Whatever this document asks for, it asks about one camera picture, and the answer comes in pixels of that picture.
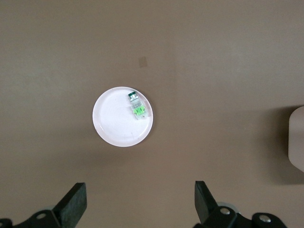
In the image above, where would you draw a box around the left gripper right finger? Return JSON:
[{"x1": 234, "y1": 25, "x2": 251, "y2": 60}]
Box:
[{"x1": 194, "y1": 180, "x2": 241, "y2": 228}]

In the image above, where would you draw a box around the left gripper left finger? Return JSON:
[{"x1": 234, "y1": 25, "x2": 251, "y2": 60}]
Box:
[{"x1": 25, "y1": 182, "x2": 88, "y2": 228}]

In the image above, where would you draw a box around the pale pink plate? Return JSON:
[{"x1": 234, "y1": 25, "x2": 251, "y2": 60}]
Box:
[{"x1": 92, "y1": 86, "x2": 158, "y2": 148}]

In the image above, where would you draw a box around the white tray at right edge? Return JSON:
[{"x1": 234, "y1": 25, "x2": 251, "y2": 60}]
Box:
[{"x1": 287, "y1": 105, "x2": 304, "y2": 173}]

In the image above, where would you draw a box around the green white push-button switch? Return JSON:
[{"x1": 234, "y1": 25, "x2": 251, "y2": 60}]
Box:
[{"x1": 127, "y1": 90, "x2": 149, "y2": 120}]

